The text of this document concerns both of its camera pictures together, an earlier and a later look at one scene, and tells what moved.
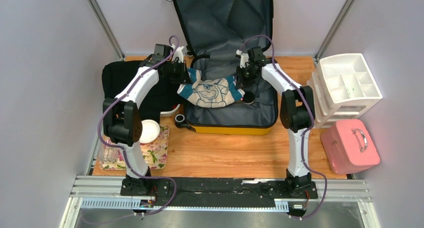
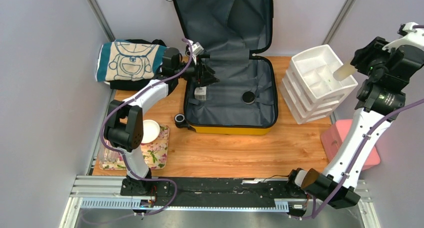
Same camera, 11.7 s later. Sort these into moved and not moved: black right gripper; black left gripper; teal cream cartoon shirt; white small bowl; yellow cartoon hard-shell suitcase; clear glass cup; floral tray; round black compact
Moved: teal cream cartoon shirt; black left gripper; black right gripper
Not moved: floral tray; yellow cartoon hard-shell suitcase; clear glass cup; white small bowl; round black compact
